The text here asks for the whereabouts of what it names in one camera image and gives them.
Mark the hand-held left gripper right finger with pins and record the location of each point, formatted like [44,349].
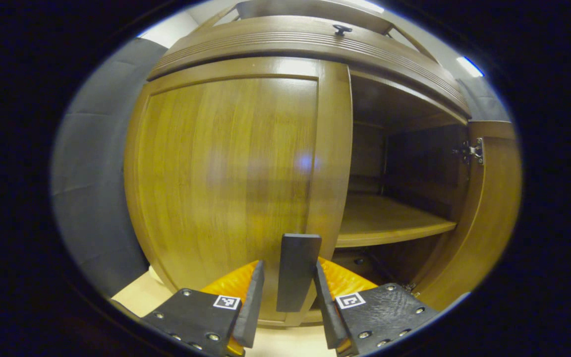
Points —
[326,312]

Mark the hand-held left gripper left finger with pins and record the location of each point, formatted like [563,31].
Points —
[253,307]

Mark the wooden shoe cabinet door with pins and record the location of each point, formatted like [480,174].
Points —
[226,173]
[493,213]

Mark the wooden double-door shoe cabinet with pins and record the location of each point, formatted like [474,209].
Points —
[414,158]

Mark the metal door hinge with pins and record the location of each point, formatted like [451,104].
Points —
[408,286]
[474,151]

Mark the wooden cabinet shelf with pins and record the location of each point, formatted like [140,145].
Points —
[384,220]

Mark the wooden cabinet drawer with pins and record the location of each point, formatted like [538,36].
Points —
[290,42]

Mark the black backdrop cloth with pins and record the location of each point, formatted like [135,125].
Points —
[97,198]

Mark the black drawer knob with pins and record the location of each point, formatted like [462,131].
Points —
[342,29]

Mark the long ceiling light panel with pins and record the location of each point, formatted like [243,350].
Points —
[370,6]

